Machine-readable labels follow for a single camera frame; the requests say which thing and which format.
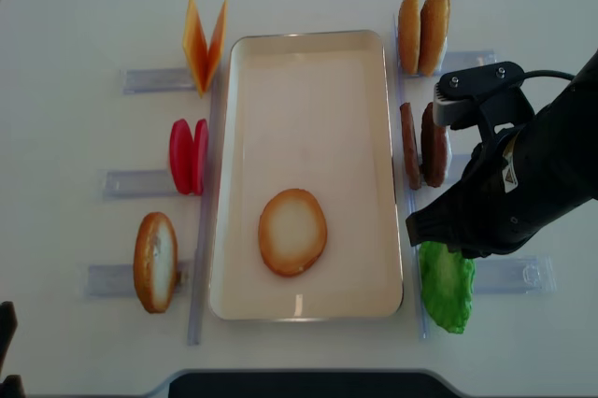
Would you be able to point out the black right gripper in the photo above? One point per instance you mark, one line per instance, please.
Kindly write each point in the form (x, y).
(540, 174)

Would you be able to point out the green lettuce leaf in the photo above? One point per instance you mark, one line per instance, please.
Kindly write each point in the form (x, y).
(447, 283)

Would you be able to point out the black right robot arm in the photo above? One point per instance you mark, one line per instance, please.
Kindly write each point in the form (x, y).
(548, 90)

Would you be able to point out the clear lettuce holder bar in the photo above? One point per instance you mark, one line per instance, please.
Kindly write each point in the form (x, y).
(514, 275)

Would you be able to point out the right dark meat patty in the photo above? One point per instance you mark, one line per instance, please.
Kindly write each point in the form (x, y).
(435, 149)

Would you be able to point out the left brown meat patty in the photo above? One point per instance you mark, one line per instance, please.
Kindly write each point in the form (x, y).
(410, 147)

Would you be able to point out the bread slice on tray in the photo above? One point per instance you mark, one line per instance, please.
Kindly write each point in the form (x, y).
(292, 232)

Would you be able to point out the right red tomato slice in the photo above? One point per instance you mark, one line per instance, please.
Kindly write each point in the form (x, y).
(200, 144)

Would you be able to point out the red tomato slice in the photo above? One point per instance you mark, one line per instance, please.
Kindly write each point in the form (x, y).
(200, 144)
(180, 159)

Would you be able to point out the left red tomato slice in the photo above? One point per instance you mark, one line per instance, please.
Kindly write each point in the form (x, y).
(180, 159)

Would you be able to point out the right orange cheese slice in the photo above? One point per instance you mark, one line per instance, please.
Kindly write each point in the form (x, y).
(216, 44)

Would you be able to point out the orange cheese slice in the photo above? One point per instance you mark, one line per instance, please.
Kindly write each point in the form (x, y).
(216, 44)
(195, 47)

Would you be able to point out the upright bread slice left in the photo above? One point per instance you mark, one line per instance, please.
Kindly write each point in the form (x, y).
(155, 263)

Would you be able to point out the left orange cheese slice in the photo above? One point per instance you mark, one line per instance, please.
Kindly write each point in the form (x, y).
(195, 47)

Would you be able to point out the clear tomato holder bar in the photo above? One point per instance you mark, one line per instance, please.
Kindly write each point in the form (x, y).
(127, 184)

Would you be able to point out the clear cheese holder bar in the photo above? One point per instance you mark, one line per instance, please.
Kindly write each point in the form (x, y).
(157, 80)

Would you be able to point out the clear bread holder bar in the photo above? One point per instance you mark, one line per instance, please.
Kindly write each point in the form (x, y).
(111, 281)

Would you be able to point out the clear patty holder bar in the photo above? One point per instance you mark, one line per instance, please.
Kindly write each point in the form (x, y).
(456, 167)

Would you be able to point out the clear bun holder bar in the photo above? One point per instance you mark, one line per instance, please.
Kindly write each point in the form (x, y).
(460, 60)

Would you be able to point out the white rectangular tray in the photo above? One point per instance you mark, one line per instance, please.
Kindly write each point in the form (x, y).
(308, 112)

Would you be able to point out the right upright bun slice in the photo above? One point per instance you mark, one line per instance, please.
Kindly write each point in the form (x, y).
(434, 26)

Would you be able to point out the upright bun slice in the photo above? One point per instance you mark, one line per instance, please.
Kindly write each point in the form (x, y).
(434, 26)
(409, 36)

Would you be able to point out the left upright bun slice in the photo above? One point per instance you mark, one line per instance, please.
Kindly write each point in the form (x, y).
(409, 36)

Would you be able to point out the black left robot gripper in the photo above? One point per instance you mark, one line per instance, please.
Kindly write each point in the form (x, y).
(11, 386)

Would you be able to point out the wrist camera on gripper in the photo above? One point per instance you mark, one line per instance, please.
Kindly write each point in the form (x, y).
(483, 97)

